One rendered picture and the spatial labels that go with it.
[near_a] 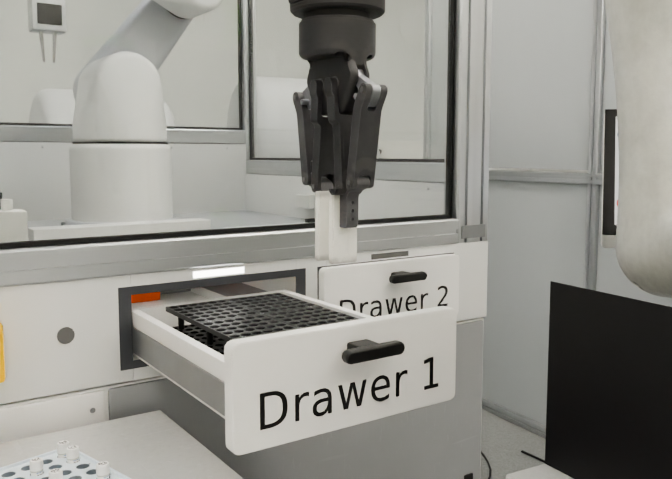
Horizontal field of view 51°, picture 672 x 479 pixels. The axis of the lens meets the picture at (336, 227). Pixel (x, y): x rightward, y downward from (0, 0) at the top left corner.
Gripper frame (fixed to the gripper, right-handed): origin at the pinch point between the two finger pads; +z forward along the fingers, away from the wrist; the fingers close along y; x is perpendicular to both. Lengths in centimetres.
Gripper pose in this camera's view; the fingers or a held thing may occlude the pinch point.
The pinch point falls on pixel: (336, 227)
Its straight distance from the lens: 70.9
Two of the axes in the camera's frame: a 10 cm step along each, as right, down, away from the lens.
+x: 8.3, -0.5, 5.6
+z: -0.1, 9.9, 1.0
